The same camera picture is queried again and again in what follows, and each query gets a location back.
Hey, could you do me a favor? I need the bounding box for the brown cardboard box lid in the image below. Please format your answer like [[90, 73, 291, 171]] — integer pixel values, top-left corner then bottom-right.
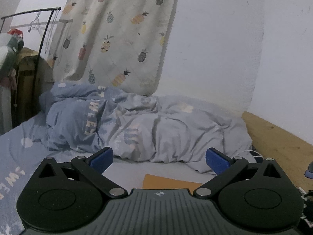
[[142, 174, 204, 194]]

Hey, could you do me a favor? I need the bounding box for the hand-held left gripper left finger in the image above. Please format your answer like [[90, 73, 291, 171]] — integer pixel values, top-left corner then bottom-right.
[[37, 147, 128, 199]]

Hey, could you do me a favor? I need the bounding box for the light blue printed bedsheet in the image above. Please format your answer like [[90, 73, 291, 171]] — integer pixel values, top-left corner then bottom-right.
[[0, 114, 247, 235]]

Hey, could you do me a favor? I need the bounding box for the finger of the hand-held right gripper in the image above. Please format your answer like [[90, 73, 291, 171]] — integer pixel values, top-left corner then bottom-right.
[[304, 162, 313, 179]]

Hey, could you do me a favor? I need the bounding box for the brown storage case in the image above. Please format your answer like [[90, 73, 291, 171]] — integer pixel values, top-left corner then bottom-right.
[[17, 48, 55, 118]]

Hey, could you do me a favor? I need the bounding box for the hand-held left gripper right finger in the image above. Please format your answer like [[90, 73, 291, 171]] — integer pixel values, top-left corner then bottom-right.
[[193, 147, 283, 199]]

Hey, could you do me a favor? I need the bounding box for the black metal clothes rack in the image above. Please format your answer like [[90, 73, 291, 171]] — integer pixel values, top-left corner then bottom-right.
[[1, 7, 61, 112]]

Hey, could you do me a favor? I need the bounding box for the grey-blue crumpled duvet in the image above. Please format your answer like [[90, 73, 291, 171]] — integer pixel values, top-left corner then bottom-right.
[[39, 82, 253, 175]]

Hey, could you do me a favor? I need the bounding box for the wooden headboard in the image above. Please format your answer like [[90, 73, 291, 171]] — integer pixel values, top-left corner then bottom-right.
[[241, 111, 313, 202]]

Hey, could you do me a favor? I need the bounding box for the wire clothes hanger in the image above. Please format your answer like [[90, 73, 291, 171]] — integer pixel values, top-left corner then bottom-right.
[[27, 12, 41, 33]]

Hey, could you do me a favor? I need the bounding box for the dark navy printed pillow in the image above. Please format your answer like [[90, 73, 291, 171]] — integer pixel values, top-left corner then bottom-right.
[[297, 186, 313, 229]]

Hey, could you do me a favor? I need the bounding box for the pineapple print curtain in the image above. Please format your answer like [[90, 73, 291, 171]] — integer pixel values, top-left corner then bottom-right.
[[46, 0, 184, 96]]

